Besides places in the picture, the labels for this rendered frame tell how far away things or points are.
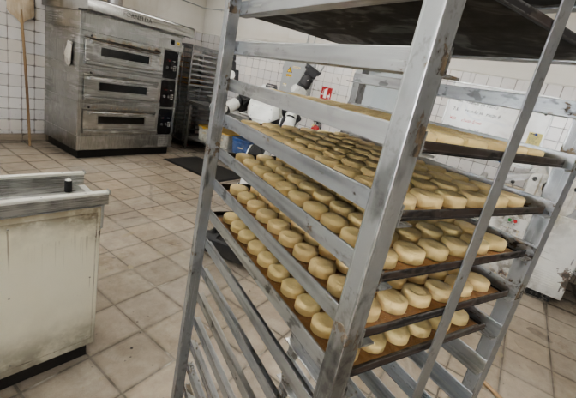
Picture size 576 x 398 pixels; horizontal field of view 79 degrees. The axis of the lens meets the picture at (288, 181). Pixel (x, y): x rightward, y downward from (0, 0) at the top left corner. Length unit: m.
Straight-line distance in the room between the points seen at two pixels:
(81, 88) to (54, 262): 3.68
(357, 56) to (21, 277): 1.61
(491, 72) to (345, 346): 4.71
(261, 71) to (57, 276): 5.21
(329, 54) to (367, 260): 0.32
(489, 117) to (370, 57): 4.51
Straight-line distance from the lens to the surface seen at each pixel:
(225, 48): 0.92
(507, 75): 5.03
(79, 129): 5.37
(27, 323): 1.98
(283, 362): 0.71
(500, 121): 4.98
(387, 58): 0.49
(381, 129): 0.47
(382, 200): 0.42
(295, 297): 0.73
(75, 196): 1.75
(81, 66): 5.26
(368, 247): 0.44
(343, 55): 0.55
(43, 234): 1.76
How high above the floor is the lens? 1.54
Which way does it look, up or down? 16 degrees down
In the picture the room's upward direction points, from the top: 12 degrees clockwise
